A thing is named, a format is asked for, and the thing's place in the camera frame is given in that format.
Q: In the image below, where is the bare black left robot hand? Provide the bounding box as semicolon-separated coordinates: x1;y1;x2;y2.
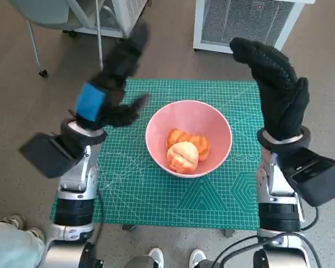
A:
72;21;151;131

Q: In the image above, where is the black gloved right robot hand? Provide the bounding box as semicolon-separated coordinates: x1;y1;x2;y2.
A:
229;37;310;142

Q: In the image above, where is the pink bowl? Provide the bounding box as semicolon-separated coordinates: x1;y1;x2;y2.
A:
145;100;233;179

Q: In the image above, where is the rectangular striped toy bread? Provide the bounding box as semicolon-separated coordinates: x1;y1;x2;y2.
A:
166;128;212;162

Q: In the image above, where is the round toy bread bun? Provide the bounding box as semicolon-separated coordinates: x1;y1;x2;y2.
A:
166;141;199;174

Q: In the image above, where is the silver metal pole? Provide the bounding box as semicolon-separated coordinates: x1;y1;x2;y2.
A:
95;0;104;70

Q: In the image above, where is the white mesh cabinet on casters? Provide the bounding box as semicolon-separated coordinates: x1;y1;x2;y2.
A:
63;0;151;39

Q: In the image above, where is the large white mesh appliance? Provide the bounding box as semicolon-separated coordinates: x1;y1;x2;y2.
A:
193;0;316;55

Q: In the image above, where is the grey chair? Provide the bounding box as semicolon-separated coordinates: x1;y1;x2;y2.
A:
8;0;90;78

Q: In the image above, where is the green cutting mat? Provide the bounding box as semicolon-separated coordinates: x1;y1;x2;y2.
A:
50;79;307;231

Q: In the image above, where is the white shoe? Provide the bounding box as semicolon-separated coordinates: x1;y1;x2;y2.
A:
148;247;165;268
189;248;207;268

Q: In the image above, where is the person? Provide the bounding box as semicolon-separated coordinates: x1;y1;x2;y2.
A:
0;214;45;268

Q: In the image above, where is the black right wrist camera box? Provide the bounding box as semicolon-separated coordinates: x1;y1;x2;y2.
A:
276;147;335;207

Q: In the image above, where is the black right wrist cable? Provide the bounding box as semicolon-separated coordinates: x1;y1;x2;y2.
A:
300;205;319;231

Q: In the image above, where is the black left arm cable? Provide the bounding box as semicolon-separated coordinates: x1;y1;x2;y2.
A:
95;192;106;244

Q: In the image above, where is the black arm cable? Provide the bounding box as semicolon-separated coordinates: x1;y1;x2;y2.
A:
222;233;322;268
212;234;260;268
95;192;106;244

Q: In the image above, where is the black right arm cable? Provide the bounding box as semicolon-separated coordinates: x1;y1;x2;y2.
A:
222;233;322;268
212;234;260;268

